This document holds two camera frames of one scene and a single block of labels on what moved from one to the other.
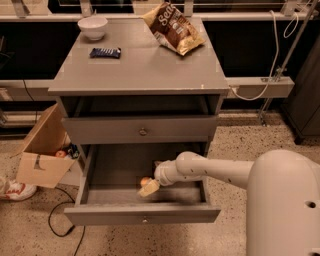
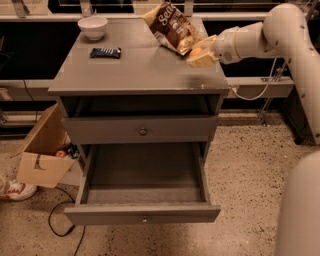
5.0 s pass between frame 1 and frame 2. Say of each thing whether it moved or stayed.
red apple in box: stayed
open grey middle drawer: stayed
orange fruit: moved
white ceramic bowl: stayed
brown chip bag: stayed
